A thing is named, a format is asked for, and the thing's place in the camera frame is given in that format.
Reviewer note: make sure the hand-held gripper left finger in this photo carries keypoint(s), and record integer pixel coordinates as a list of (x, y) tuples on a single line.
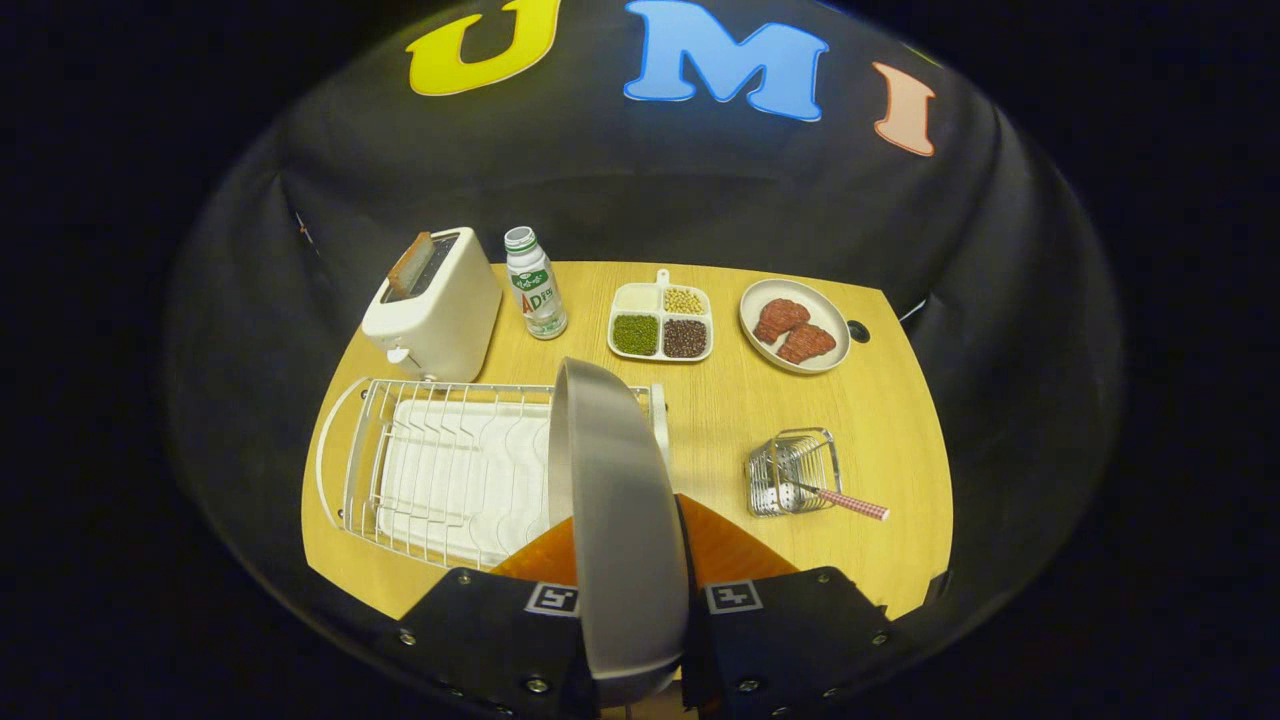
[(500, 640)]

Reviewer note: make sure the brown bread slice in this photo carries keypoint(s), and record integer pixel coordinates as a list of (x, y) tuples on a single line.
[(410, 268)]

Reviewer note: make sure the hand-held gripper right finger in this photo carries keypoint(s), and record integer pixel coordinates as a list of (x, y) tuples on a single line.
[(790, 640)]

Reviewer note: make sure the yellow soybeans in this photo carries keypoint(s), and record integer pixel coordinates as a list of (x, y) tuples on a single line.
[(684, 300)]

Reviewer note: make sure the white drip tray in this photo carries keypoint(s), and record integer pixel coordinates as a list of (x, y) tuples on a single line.
[(470, 480)]

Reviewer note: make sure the white toaster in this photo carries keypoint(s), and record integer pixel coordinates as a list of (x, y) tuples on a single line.
[(450, 320)]

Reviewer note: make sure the beige plate with meat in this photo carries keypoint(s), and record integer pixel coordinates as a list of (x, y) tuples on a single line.
[(826, 310)]

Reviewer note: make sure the green mung beans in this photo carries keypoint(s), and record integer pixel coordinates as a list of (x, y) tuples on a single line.
[(635, 335)]

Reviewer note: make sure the white divided tray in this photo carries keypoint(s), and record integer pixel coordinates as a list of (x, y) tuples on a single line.
[(661, 315)]

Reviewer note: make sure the white green label bottle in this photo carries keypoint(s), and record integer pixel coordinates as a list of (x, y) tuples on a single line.
[(535, 290)]

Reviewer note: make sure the black backdrop cloth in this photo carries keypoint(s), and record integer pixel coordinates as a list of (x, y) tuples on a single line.
[(700, 200)]

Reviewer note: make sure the red meat patty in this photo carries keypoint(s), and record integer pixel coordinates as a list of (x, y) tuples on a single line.
[(780, 318), (808, 343)]

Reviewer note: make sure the dark red beans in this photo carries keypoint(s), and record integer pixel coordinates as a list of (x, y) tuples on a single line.
[(685, 338)]

